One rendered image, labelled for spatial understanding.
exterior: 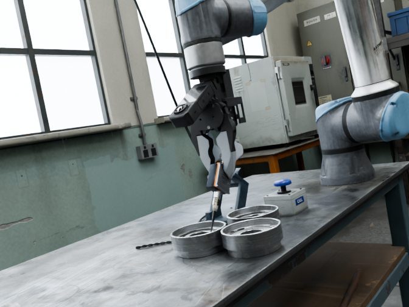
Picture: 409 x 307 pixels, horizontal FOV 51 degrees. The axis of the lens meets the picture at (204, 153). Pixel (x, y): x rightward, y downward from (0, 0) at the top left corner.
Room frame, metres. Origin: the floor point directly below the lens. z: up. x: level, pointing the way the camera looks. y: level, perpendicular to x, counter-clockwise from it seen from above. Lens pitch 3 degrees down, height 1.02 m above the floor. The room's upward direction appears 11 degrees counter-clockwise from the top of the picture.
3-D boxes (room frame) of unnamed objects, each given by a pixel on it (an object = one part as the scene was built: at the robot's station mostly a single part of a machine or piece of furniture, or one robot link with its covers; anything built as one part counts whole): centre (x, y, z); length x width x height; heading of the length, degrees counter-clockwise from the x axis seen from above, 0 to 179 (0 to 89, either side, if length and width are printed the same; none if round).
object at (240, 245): (0.73, -0.05, 0.82); 0.10 x 0.10 x 0.04
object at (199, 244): (0.78, 0.04, 0.82); 0.10 x 0.10 x 0.04
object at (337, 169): (1.21, -0.39, 0.85); 0.15 x 0.15 x 0.10
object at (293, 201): (0.97, -0.17, 0.82); 0.08 x 0.07 x 0.05; 141
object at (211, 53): (0.83, -0.03, 1.15); 0.08 x 0.08 x 0.05
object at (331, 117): (1.21, -0.39, 0.97); 0.13 x 0.12 x 0.14; 33
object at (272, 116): (3.37, -0.60, 1.10); 0.62 x 0.61 x 0.65; 141
